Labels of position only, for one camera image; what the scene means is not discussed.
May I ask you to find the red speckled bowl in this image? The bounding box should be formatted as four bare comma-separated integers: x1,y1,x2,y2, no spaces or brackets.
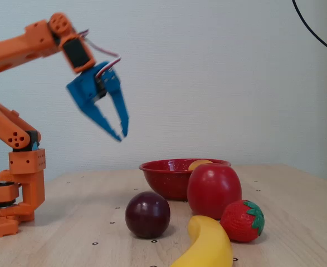
139,159,232,201

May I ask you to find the orange toy peach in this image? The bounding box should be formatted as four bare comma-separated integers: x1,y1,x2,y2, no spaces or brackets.
187,159,214,171

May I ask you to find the thin black cable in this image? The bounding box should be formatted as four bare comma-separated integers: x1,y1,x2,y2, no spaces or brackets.
291,0,327,56

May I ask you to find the dark purple toy plum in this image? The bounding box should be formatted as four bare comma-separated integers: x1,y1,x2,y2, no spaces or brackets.
125,191,171,239

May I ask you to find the red toy strawberry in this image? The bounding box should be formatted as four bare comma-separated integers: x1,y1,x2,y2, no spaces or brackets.
219,200,265,243

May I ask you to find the orange robot base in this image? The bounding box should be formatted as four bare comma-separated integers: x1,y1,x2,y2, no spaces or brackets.
0,149,46,240

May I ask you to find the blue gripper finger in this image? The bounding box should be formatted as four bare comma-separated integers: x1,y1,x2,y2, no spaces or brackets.
101,68,130,139
81,103,123,142

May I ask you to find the yellow toy banana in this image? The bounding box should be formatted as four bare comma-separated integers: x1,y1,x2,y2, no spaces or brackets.
169,215,234,267

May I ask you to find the blue gripper body black servo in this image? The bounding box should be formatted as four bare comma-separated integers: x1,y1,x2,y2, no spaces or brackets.
66,61,113,112

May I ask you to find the red white servo cable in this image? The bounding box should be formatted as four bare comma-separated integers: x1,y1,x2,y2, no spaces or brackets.
78,29,122,80

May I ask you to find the red toy apple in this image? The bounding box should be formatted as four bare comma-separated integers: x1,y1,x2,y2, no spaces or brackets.
187,163,243,220

